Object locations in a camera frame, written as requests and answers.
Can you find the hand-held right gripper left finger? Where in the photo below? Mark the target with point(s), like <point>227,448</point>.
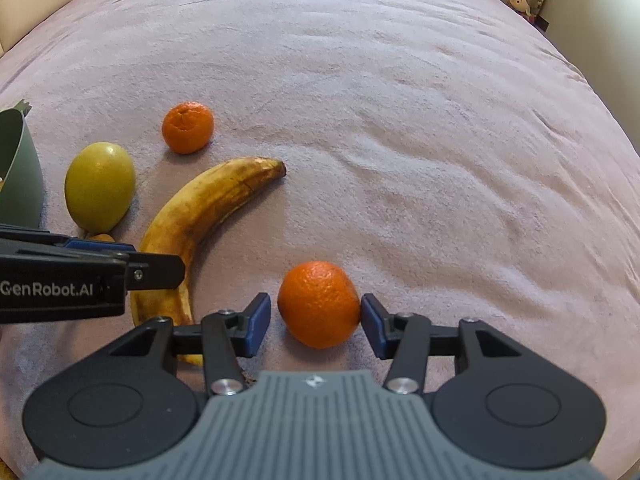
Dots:
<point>257,322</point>

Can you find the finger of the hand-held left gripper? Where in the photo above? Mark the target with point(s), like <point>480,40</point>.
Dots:
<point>95,245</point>
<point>160,272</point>

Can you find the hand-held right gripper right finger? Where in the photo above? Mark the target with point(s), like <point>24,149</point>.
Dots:
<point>372,325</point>

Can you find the small yellow fruit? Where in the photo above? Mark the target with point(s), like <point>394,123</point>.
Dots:
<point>101,238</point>

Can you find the orange tangerine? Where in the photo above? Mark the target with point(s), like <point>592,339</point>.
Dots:
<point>187,127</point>
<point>319,305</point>

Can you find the spotted ripe banana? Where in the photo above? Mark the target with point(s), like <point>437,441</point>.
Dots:
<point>200,205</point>

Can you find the green colander bowl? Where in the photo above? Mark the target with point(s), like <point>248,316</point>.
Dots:
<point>22,185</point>

